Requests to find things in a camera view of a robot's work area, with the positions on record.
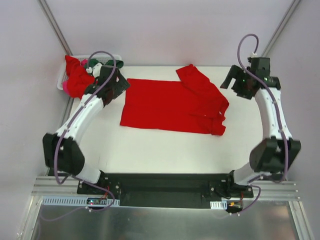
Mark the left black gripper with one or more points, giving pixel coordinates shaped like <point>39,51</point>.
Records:
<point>119,83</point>

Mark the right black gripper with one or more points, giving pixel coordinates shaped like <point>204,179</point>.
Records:
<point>238,83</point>

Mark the red t shirt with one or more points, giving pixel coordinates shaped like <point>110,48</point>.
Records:
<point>193,104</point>
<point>78,78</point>

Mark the white plastic laundry basket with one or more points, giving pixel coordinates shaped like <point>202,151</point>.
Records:
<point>63,73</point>

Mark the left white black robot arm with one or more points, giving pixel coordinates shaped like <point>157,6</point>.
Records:
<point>62,149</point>

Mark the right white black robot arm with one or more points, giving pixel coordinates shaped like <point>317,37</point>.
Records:
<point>273,156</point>

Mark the green t shirt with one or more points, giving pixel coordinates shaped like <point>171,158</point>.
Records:
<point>109,62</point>

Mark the red t shirt in basket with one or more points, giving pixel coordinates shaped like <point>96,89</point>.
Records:
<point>78,78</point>

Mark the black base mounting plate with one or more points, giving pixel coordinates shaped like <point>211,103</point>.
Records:
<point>190,191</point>

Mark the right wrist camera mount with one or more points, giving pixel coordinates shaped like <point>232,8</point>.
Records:
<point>252,56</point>

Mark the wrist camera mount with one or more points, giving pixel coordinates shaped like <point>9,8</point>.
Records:
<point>252,56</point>
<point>95,70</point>

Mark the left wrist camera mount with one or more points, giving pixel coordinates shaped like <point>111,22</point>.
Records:
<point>95,70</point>

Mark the right white slotted cable duct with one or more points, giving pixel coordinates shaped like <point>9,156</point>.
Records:
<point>219,205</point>

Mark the white slotted cable duct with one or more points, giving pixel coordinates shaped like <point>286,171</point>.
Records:
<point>79,201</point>
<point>219,205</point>

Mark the left white slotted cable duct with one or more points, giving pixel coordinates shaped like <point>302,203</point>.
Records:
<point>79,201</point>

